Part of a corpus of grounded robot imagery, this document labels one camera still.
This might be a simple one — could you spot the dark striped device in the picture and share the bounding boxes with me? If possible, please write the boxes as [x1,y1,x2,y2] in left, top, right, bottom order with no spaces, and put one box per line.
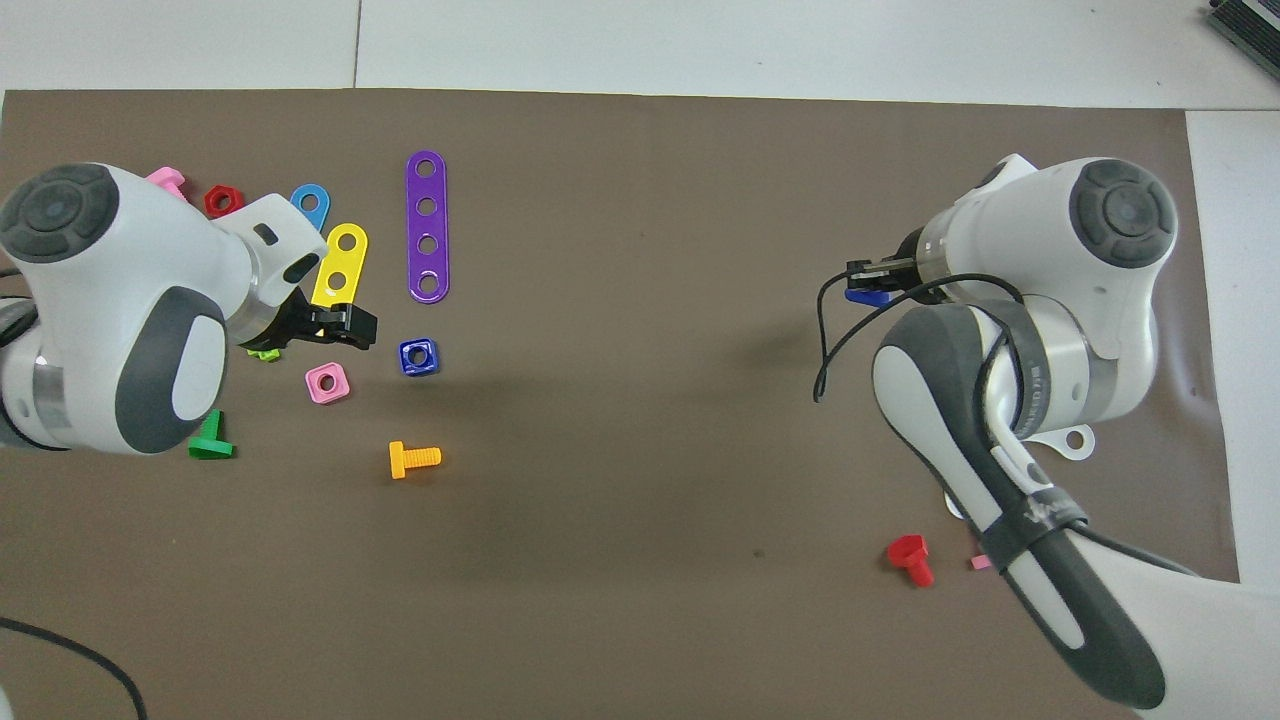
[1204,0,1280,56]

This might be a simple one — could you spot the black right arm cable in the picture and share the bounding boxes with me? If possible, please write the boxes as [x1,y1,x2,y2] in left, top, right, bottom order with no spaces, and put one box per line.
[812,270,1026,404]

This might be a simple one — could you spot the yellow three-hole strip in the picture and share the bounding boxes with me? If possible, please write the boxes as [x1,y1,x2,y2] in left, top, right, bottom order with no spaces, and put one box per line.
[310,222,370,312]

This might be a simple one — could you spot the blue two-hole strip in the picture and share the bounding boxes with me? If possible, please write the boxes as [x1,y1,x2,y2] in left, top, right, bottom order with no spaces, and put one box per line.
[289,183,333,234]

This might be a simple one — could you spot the orange plastic screw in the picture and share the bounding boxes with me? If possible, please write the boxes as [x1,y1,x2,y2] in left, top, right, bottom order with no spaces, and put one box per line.
[388,440,443,481]

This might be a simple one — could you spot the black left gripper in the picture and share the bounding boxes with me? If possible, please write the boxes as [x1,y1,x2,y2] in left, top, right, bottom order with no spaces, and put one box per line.
[262,288,380,352]

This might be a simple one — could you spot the red plastic screw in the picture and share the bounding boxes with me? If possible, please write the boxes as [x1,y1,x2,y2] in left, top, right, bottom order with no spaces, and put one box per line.
[886,534,936,589]

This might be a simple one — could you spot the blue square plastic nut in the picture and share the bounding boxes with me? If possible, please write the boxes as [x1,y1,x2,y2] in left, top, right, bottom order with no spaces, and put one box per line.
[397,337,441,379]

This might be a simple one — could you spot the white curved perforated strip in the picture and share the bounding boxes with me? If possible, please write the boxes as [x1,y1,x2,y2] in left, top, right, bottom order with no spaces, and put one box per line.
[943,424,1097,521]

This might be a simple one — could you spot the black loose cable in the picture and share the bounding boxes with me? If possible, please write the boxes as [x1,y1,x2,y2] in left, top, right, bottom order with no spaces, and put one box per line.
[0,616,150,720]

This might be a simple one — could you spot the pink square plastic nut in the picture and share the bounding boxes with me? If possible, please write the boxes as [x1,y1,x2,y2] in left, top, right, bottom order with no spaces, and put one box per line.
[304,361,353,406]

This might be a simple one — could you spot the brown table mat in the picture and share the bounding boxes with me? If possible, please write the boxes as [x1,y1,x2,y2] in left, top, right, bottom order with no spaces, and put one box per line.
[0,88,1242,720]

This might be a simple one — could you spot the green plastic screw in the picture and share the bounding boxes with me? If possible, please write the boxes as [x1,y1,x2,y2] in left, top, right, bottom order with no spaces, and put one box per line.
[188,409,237,461]

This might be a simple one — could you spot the purple four-hole strip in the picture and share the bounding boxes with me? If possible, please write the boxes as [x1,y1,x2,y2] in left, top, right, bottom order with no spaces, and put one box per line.
[404,150,452,305]

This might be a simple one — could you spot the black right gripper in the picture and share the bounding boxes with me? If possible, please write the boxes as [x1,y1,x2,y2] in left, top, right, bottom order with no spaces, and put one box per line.
[846,228,937,302]

